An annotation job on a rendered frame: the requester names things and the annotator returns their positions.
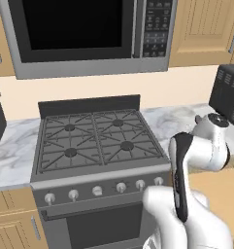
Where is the light wood drawer front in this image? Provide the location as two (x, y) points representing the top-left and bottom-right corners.
(0, 186), (38, 218)

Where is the stainless steel gas stove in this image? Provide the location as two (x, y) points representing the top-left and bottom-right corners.
(29, 93), (172, 249)

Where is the white stove knob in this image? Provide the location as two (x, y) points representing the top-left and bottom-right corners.
(116, 181), (127, 195)
(135, 179), (147, 192)
(91, 185), (104, 197)
(44, 192), (56, 206)
(153, 176), (165, 187)
(67, 189), (80, 202)

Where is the stainless steel microwave oven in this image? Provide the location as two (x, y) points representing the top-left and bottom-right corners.
(0, 0), (179, 81)

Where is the dark oven door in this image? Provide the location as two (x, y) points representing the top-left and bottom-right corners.
(40, 200), (157, 249)

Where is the black microwave door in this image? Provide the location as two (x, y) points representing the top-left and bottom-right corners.
(7, 0), (138, 64)

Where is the black vented appliance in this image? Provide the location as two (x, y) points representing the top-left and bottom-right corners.
(208, 63), (234, 128)

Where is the light wood base cupboard door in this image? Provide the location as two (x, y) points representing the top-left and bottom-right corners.
(0, 210), (50, 249)

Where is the grey oven door handle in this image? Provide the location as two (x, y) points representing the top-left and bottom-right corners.
(40, 199), (150, 222)

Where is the silver microwave door handle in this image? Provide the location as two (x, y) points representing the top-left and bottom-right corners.
(131, 0), (138, 59)

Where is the light wood wall cupboard door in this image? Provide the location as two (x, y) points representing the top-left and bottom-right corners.
(0, 0), (17, 78)
(168, 0), (234, 68)

